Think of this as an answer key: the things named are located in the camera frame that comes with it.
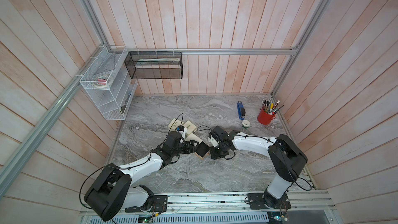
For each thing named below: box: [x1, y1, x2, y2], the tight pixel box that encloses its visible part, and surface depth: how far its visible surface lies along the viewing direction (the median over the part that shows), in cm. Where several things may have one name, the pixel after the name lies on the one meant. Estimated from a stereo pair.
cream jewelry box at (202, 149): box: [184, 132, 210, 160], surface depth 90 cm
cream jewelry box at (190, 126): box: [182, 120, 197, 135], surface depth 100 cm
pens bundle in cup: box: [261, 98, 285, 115], surface depth 97 cm
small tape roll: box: [242, 119, 251, 130], surface depth 103 cm
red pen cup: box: [257, 107, 276, 125], surface depth 101 cm
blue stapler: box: [236, 100, 246, 120], surface depth 109 cm
